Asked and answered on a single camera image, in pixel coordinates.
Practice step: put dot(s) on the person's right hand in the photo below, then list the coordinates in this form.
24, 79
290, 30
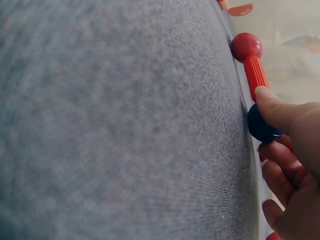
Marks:
306, 160

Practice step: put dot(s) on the dark blue plastic disc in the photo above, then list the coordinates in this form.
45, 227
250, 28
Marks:
258, 127

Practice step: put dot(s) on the red ribbed plastic rod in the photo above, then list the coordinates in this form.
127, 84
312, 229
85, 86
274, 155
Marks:
256, 75

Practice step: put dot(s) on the red round plastic piece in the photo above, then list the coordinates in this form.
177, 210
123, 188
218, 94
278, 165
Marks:
273, 236

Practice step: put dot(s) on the red plastic ball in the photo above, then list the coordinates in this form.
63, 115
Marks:
246, 47

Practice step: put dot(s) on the red flat plastic piece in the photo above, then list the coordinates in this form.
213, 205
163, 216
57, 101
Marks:
240, 10

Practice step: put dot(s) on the small red plastic piece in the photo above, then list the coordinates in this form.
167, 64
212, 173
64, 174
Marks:
223, 3

